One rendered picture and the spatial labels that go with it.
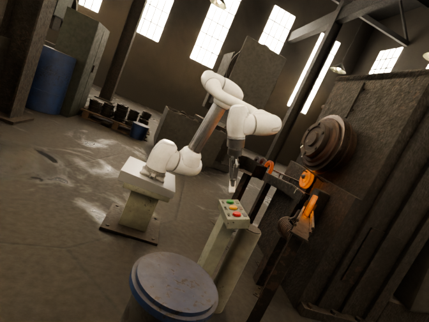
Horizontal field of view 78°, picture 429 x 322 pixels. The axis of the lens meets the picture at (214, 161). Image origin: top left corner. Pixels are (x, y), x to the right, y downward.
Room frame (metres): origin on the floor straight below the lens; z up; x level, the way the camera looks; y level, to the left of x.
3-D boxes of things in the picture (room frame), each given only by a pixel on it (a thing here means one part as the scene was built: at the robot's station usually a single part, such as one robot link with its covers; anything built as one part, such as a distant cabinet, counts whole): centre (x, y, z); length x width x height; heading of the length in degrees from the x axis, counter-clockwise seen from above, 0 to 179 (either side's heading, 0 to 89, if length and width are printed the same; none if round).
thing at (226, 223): (1.29, -0.18, 0.31); 0.24 x 0.16 x 0.62; 14
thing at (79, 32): (4.28, 2.63, 0.75); 0.70 x 0.48 x 1.50; 14
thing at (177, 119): (4.63, 0.60, 0.39); 1.03 x 0.83 x 0.79; 108
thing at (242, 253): (1.37, -0.33, 0.26); 0.12 x 0.12 x 0.52
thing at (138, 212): (1.85, 0.37, 0.15); 0.40 x 0.40 x 0.31; 14
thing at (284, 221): (1.78, -0.68, 0.27); 0.22 x 0.13 x 0.53; 14
